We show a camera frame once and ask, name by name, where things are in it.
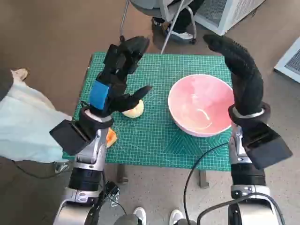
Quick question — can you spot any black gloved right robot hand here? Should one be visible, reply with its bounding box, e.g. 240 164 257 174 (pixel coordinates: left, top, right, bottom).
202 34 264 115

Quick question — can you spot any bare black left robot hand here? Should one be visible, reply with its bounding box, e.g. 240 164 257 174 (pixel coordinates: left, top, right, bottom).
88 36 153 117

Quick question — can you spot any round toy bread bun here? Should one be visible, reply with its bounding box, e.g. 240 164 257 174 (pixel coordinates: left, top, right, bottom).
121 99 145 119

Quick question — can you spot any long twisted toy bread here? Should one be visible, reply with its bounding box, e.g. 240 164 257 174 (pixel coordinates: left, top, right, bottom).
105 127 119 149

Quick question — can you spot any pink bowl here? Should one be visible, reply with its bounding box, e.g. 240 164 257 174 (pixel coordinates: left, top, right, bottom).
168 74 236 138

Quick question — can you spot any white flat framed unit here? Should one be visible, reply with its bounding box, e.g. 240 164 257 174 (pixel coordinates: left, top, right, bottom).
273 36 300 84

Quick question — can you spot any white cabinet with mesh grille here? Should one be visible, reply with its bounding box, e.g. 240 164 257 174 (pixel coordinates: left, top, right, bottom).
194 0 267 36

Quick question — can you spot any green cutting mat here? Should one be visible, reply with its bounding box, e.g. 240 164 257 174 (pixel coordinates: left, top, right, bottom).
72 52 233 172

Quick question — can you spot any silver metal clamp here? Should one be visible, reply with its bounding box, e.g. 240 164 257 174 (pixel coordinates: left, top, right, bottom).
55 162 70 173

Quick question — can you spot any dark metal table leg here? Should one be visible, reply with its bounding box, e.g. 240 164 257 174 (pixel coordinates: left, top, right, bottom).
199 170 210 189
116 164 129 184

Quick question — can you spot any person seated on chair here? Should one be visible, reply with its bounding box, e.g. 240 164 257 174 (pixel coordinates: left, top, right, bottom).
151 0 204 43

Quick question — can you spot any silver metal rod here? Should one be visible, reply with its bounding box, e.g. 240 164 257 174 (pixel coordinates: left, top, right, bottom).
160 0 188 54

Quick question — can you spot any black metal bar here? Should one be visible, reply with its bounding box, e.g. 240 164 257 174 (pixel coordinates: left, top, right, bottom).
104 180 120 202

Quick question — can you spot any grey office chair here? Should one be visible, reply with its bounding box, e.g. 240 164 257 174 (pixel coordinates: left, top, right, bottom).
119 0 197 45

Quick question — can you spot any white shoe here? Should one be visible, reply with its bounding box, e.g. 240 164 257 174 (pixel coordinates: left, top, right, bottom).
169 209 184 222
133 206 147 225

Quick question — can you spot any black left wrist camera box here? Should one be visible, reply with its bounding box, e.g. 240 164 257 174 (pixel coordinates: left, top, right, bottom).
49 119 94 156

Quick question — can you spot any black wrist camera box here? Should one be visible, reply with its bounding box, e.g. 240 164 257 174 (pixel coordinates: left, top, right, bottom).
242 121 293 170
49 119 94 156

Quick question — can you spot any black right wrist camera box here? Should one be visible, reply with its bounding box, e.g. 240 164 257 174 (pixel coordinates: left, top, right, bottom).
242 121 293 170

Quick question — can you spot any thin black floor cable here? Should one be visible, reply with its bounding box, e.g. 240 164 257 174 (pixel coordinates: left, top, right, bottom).
109 198 128 215

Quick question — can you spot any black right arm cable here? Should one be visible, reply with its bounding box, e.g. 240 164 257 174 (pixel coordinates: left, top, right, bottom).
183 141 237 225

